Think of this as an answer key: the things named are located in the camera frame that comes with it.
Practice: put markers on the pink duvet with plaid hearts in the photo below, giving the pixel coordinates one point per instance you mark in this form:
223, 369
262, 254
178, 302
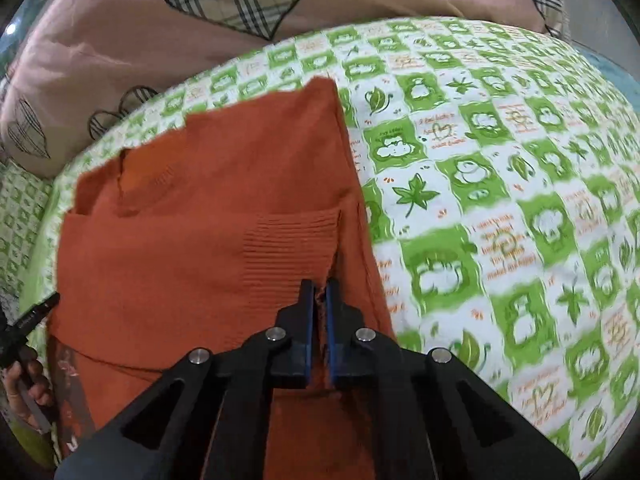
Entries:
100, 35

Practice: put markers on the person's left hand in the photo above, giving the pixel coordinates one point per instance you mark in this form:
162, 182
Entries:
30, 385

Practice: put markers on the orange knit sweater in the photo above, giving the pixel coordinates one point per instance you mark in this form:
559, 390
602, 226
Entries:
200, 210

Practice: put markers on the green checked bed sheet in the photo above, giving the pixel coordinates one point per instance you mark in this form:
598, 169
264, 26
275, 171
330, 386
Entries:
500, 160

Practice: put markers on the green checked pillow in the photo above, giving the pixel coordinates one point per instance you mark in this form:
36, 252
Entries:
20, 220

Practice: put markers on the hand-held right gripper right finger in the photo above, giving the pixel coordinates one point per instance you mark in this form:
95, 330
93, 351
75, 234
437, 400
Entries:
334, 340

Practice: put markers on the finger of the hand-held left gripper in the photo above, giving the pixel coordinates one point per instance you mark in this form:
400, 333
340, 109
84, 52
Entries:
30, 317

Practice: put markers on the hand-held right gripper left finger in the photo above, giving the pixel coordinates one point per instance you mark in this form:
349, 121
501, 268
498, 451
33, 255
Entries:
307, 332

